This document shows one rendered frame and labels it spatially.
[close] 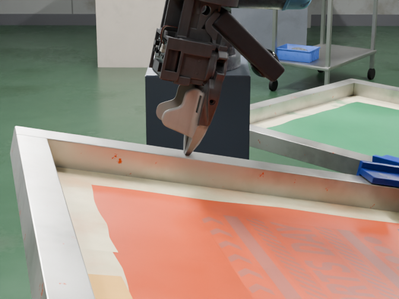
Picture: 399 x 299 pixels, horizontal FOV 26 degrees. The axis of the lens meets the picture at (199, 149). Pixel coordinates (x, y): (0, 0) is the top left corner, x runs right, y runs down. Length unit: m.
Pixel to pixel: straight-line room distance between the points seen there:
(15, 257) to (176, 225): 2.80
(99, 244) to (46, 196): 0.07
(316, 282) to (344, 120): 1.26
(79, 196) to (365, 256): 0.33
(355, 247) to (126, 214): 0.28
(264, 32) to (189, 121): 6.71
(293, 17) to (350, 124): 5.71
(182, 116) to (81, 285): 0.45
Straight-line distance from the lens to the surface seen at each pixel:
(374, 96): 2.36
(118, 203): 0.99
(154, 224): 0.95
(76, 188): 1.01
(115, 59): 7.31
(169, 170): 1.11
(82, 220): 0.92
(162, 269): 0.84
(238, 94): 1.48
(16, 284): 3.50
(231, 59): 1.51
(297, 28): 7.81
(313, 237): 1.03
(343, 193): 1.20
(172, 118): 1.08
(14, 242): 3.88
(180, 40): 1.05
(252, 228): 1.01
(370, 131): 2.06
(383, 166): 1.25
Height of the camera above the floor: 1.52
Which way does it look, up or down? 17 degrees down
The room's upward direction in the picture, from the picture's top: straight up
